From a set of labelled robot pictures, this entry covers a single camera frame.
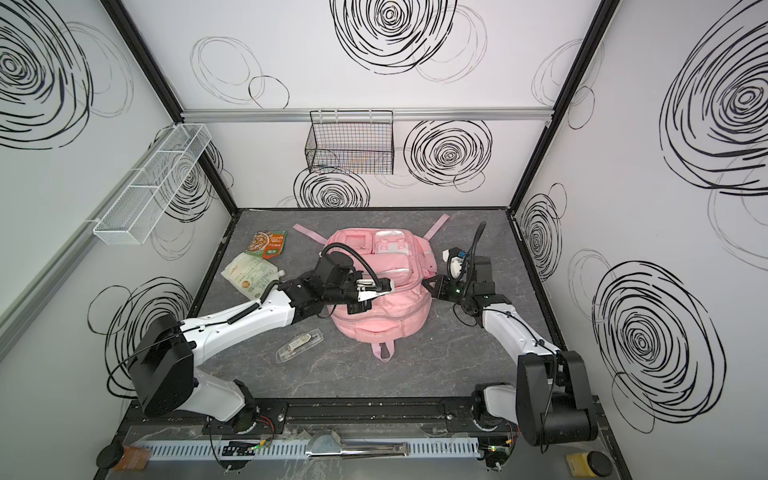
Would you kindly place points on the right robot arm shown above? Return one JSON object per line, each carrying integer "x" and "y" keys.
{"x": 551, "y": 401}

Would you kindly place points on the brown black button box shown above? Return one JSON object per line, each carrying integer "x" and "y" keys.
{"x": 118, "y": 457}

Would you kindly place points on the white green spout pouch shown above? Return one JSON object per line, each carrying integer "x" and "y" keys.
{"x": 250, "y": 274}

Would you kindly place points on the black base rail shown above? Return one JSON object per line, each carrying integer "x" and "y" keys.
{"x": 276, "y": 415}

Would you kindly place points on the white slotted cable duct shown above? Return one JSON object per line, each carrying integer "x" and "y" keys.
{"x": 300, "y": 449}

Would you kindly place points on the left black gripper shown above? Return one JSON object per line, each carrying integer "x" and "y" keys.
{"x": 354, "y": 287}

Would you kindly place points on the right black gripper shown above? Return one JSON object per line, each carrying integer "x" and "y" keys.
{"x": 441, "y": 287}

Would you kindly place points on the clear plastic packet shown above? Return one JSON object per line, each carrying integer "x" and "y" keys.
{"x": 298, "y": 345}

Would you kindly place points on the yellow black button box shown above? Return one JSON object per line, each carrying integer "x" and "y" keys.
{"x": 592, "y": 464}

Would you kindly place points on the orange green food packet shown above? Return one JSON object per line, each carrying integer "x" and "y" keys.
{"x": 267, "y": 244}

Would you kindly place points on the white mesh wall shelf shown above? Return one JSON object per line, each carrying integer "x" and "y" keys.
{"x": 168, "y": 183}

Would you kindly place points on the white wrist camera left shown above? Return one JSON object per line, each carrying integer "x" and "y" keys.
{"x": 369, "y": 288}

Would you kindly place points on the pink student backpack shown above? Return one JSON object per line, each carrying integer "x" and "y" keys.
{"x": 392, "y": 302}

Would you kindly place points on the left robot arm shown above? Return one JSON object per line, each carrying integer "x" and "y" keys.
{"x": 165, "y": 370}

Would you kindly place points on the black wire wall basket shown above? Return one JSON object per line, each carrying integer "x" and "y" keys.
{"x": 359, "y": 141}

